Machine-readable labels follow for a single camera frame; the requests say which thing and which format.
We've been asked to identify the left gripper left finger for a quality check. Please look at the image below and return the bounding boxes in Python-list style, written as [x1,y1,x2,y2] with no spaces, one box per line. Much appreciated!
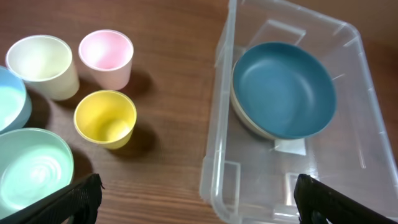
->
[1,174,104,224]

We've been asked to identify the yellow plastic cup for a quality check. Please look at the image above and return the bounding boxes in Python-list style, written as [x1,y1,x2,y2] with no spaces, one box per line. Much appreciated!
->
[73,90,137,149]

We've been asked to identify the light blue small bowl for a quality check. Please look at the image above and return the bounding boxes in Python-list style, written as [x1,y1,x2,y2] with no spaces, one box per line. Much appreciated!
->
[1,66,32,134]

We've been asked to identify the clear plastic storage container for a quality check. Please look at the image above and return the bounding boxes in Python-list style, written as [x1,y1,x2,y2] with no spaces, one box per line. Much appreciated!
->
[200,1,397,223]

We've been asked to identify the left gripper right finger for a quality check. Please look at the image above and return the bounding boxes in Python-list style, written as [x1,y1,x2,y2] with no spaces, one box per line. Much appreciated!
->
[294,174,395,224]

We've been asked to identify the dark blue bowl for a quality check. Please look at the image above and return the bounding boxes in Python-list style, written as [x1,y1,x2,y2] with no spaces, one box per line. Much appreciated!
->
[233,42,337,140]

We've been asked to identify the cream plastic bowl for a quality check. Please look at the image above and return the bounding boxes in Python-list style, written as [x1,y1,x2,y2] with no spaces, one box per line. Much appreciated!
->
[230,60,277,140]

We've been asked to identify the mint green small bowl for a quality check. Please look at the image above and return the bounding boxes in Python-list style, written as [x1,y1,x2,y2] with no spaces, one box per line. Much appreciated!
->
[1,128,74,218]

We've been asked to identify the cream plastic cup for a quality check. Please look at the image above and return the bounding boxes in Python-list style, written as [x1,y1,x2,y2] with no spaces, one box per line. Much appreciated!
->
[6,35,80,101]

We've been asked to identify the pink plastic cup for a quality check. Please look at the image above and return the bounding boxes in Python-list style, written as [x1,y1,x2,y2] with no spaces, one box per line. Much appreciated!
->
[78,29,134,90]

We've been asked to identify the white label in container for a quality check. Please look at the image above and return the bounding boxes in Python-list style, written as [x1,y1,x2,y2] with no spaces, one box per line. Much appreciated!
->
[274,139,307,156]

